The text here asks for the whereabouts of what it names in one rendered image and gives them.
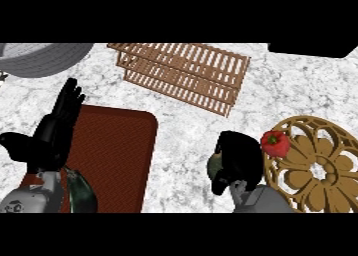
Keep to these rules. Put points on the brown wooden tiered shelf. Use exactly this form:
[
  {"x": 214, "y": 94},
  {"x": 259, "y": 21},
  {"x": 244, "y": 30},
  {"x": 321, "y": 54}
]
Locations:
[{"x": 186, "y": 75}]

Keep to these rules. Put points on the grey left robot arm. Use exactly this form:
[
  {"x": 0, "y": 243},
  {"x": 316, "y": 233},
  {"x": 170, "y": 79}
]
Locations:
[{"x": 31, "y": 198}]

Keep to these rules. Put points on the red bell pepper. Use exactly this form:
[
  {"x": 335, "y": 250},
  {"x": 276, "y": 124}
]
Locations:
[{"x": 276, "y": 144}]

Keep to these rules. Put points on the dark green squash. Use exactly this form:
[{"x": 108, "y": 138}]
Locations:
[{"x": 81, "y": 195}]

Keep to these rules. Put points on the mottled green squash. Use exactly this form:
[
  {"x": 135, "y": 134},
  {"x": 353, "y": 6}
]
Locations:
[{"x": 213, "y": 165}]

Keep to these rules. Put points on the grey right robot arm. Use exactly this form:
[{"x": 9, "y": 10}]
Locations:
[{"x": 265, "y": 201}]

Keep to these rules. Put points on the black appliance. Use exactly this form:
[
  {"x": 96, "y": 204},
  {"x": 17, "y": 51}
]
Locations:
[{"x": 309, "y": 49}]

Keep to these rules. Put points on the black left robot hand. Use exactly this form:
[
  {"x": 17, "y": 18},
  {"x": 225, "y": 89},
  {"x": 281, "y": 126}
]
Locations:
[{"x": 50, "y": 140}]

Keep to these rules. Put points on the grey round pot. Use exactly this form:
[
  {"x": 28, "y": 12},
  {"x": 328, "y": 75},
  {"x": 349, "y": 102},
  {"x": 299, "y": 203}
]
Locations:
[{"x": 36, "y": 61}]

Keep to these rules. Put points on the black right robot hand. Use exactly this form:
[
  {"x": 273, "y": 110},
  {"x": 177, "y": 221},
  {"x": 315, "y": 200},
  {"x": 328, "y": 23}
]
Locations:
[{"x": 241, "y": 160}]

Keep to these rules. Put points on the golden ornamental round trivet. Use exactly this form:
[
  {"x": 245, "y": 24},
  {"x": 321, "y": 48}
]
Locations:
[{"x": 330, "y": 176}]

